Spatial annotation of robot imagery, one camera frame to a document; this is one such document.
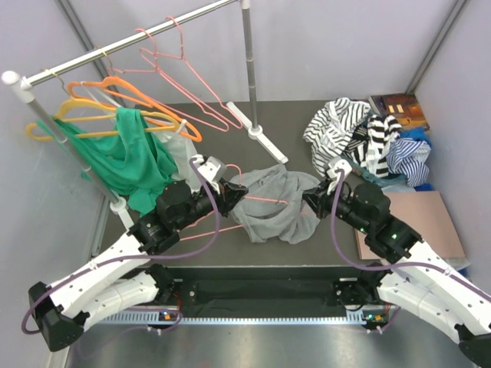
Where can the book with dark cover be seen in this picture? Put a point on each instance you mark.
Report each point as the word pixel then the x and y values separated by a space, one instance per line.
pixel 404 107

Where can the black white striped shirt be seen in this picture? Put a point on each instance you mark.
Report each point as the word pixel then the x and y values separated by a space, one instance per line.
pixel 331 128

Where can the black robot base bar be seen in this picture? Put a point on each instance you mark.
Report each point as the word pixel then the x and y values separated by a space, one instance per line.
pixel 270 291

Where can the blue white striped shirt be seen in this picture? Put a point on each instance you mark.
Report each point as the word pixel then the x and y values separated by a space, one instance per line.
pixel 408 157

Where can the orange plastic hanger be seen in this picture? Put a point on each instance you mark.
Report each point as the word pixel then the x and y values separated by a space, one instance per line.
pixel 118 87

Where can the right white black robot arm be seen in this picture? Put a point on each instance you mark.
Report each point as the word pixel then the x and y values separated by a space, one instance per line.
pixel 414 277

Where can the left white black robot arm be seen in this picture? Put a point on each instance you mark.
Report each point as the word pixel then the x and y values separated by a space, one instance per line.
pixel 65 309

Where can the blue garment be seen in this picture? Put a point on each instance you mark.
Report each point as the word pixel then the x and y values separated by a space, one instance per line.
pixel 416 134

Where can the grey slotted cable duct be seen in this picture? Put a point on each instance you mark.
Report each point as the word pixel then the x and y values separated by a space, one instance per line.
pixel 141 316

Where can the white garment on hanger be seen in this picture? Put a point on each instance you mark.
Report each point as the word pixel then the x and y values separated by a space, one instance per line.
pixel 181 149

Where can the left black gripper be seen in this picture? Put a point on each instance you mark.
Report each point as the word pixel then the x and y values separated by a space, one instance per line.
pixel 229 196

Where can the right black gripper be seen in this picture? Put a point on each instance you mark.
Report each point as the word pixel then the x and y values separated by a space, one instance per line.
pixel 318 198

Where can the bold black white striped garment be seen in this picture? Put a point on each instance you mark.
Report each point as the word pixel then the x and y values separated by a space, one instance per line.
pixel 370 144

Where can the grey tank top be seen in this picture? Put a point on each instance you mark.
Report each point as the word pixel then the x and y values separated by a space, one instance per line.
pixel 265 220

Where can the pink cardboard sheet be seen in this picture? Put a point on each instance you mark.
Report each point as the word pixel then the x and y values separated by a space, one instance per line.
pixel 427 214

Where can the green tank top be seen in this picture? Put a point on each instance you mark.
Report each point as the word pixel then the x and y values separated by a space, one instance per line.
pixel 133 163

